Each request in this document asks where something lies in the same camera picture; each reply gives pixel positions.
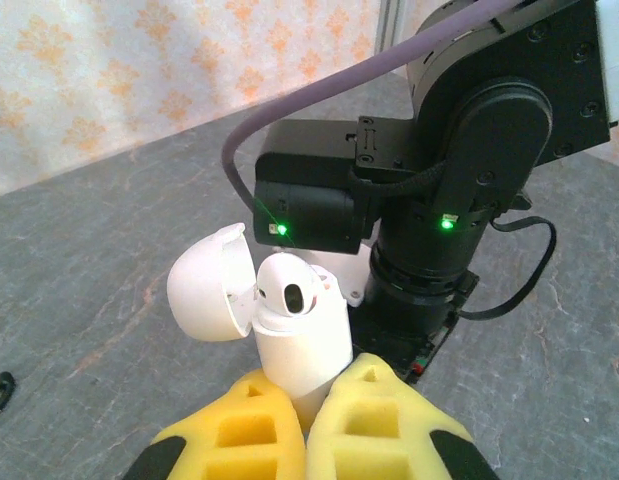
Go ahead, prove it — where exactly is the aluminium frame post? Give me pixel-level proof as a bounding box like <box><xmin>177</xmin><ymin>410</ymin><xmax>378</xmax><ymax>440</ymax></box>
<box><xmin>375</xmin><ymin>0</ymin><xmax>408</xmax><ymax>76</ymax></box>

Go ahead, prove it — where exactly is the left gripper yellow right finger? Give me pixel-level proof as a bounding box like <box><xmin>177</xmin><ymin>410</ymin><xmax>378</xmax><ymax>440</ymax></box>
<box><xmin>308</xmin><ymin>352</ymin><xmax>501</xmax><ymax>480</ymax></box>

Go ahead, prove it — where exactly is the white wireless earbud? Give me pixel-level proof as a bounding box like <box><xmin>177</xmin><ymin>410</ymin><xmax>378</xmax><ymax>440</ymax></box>
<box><xmin>255</xmin><ymin>253</ymin><xmax>324</xmax><ymax>320</ymax></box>

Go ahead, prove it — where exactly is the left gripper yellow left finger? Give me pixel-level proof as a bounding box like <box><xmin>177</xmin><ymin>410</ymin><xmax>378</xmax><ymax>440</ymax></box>
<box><xmin>122</xmin><ymin>369</ymin><xmax>308</xmax><ymax>480</ymax></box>

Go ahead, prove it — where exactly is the right gripper thin black cable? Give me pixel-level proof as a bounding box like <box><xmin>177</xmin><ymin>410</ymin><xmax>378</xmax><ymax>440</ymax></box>
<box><xmin>458</xmin><ymin>214</ymin><xmax>559</xmax><ymax>322</ymax></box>

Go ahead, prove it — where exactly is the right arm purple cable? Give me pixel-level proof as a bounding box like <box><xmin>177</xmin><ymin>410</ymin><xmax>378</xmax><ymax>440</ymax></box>
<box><xmin>222</xmin><ymin>0</ymin><xmax>538</xmax><ymax>217</ymax></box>

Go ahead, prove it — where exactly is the black wireless earbud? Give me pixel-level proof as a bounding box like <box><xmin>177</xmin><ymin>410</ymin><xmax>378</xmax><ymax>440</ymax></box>
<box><xmin>0</xmin><ymin>371</ymin><xmax>18</xmax><ymax>414</ymax></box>

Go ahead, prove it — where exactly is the white earbud charging case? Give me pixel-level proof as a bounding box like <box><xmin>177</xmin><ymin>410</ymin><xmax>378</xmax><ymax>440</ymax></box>
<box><xmin>166</xmin><ymin>223</ymin><xmax>354</xmax><ymax>435</ymax></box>

